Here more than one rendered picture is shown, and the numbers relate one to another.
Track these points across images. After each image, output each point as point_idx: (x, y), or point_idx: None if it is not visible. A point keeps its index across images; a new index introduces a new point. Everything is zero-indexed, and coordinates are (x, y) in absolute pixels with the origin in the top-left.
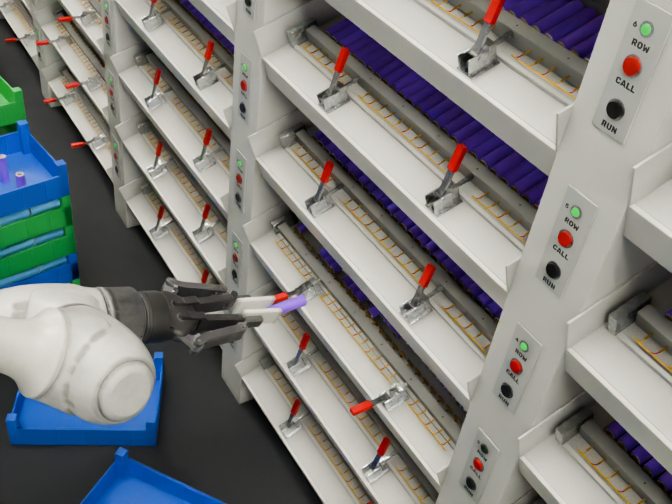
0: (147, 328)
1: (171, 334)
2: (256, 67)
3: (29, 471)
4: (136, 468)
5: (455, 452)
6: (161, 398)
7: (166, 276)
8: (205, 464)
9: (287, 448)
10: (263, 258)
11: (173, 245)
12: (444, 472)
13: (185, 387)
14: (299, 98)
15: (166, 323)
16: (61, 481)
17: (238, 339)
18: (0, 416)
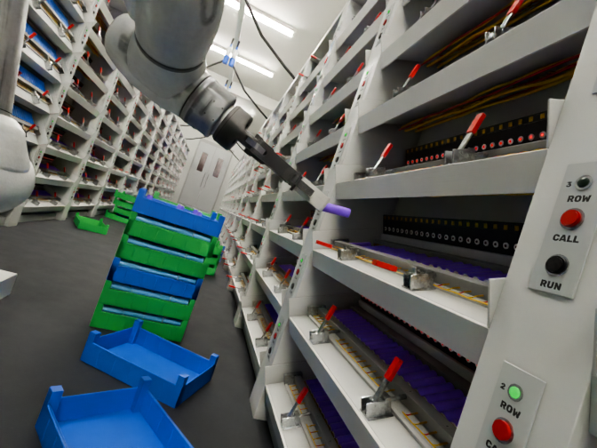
0: (229, 112)
1: (243, 132)
2: (353, 127)
3: (74, 376)
4: (147, 404)
5: (520, 244)
6: (199, 388)
7: (243, 348)
8: (202, 438)
9: (280, 443)
10: (319, 252)
11: (257, 324)
12: (498, 290)
13: (220, 392)
14: (378, 111)
15: (244, 120)
16: (87, 391)
17: (290, 182)
18: None
